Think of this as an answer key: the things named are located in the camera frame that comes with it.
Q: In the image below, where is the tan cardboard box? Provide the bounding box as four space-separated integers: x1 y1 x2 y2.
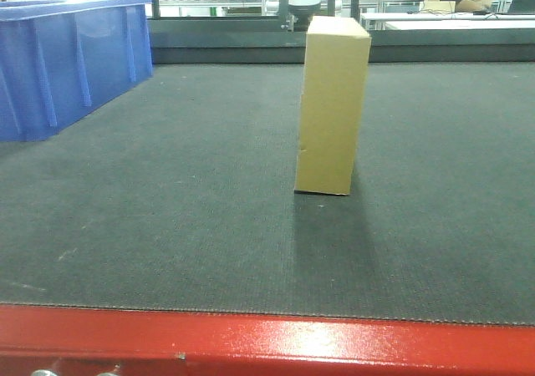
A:
294 16 371 196

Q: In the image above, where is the dark green conveyor belt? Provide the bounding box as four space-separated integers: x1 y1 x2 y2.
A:
1 63 534 325

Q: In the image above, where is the blue plastic crate on conveyor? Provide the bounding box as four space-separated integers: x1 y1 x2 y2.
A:
1 0 153 142

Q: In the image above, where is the white background table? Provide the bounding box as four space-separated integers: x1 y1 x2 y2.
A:
360 13 534 31

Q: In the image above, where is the dark conveyor end rail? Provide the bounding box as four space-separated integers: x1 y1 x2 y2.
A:
149 18 534 64

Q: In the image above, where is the red metal conveyor frame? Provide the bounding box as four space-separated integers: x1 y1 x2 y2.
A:
1 305 534 375

